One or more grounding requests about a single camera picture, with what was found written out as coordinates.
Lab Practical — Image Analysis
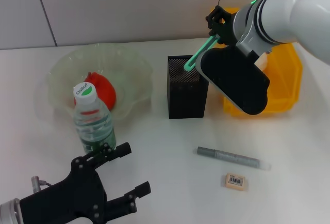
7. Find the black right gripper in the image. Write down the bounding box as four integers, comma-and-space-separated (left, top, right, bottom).
205, 5, 238, 46

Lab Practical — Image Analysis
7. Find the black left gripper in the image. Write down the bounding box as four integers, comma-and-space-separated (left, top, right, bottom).
20, 142, 152, 224

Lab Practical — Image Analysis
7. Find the green utility knife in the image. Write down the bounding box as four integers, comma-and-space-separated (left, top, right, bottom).
184, 19, 227, 72

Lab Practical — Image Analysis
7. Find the clear plastic water bottle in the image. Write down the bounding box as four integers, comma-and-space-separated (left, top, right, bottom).
73, 82, 118, 155

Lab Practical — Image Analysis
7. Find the white paper ball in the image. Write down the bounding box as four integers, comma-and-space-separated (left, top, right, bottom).
255, 53, 268, 71

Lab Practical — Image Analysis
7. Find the red orange toy fruit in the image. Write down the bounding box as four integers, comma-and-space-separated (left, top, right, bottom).
74, 71, 117, 110

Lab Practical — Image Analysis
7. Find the black mesh pen holder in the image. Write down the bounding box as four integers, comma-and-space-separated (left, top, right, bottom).
167, 54, 210, 120

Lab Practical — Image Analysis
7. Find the grey marker pen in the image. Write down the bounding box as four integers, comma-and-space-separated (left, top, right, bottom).
197, 146, 271, 171

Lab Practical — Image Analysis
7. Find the green glass fruit plate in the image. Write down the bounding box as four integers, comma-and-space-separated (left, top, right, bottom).
47, 43, 155, 124

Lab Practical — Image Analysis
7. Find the beige eraser with barcode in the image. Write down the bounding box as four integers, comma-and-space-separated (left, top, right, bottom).
224, 172, 247, 190

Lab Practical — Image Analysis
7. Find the yellow plastic bin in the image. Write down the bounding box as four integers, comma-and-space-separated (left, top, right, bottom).
210, 7, 304, 118

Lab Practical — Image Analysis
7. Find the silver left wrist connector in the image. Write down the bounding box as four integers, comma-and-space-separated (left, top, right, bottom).
30, 175, 41, 191

